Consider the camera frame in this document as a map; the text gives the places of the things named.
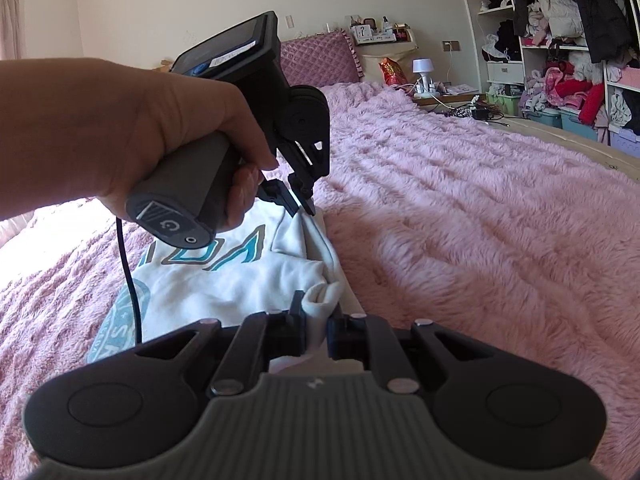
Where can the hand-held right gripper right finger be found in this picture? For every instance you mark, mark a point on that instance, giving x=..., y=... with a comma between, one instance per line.
x=346, y=341

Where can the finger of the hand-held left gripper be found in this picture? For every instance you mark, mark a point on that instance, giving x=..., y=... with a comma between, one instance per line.
x=309, y=175
x=276, y=192

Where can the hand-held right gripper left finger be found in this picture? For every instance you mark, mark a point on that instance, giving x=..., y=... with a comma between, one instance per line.
x=250, y=345

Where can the white sweatshirt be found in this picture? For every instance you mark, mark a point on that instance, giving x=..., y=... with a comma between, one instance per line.
x=225, y=290

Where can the person's left forearm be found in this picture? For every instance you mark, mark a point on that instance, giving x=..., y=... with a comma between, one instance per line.
x=50, y=135

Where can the white open wardrobe with clothes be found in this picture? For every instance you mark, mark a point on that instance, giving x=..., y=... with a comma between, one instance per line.
x=565, y=35

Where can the person's left hand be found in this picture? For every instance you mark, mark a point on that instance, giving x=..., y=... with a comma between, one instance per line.
x=175, y=115

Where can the pink quilted headboard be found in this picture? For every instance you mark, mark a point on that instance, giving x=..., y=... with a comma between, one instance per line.
x=315, y=55

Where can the beige bedside shelf with items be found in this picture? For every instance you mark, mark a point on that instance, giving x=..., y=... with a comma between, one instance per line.
x=382, y=35

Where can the pink fluffy blanket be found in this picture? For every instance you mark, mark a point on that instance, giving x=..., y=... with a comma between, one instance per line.
x=450, y=260

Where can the red snack bag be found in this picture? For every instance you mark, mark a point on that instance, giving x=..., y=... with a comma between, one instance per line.
x=392, y=72

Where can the white power strip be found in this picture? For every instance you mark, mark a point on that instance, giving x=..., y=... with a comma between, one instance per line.
x=430, y=92

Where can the white table lamp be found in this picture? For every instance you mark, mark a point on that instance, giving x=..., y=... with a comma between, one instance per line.
x=422, y=72

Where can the green storage bin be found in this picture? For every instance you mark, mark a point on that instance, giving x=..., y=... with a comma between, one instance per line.
x=505, y=104

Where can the teal storage bin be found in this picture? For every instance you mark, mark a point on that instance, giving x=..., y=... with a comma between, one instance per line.
x=542, y=117
x=579, y=125

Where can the pink curtain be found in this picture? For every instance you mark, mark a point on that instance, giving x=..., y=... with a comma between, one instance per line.
x=9, y=20

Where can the purple storage bin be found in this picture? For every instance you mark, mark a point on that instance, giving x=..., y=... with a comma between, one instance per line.
x=625, y=141

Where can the beige bed frame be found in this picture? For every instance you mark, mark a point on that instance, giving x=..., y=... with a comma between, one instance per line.
x=565, y=142

